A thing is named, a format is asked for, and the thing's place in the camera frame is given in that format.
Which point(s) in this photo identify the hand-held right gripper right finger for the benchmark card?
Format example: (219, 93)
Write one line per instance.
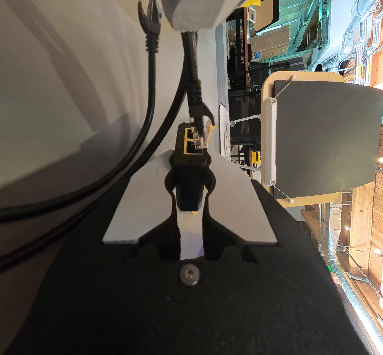
(239, 208)

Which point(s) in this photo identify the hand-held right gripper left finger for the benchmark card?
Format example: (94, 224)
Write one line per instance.
(140, 208)

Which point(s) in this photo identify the silver ribbed ventilation duct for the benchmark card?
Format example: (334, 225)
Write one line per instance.
(359, 11)

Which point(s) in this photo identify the black ethernet adapter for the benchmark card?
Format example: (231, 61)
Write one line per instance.
(190, 187)

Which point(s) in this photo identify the silver spiral ceiling duct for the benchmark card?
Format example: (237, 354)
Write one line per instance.
(353, 298)

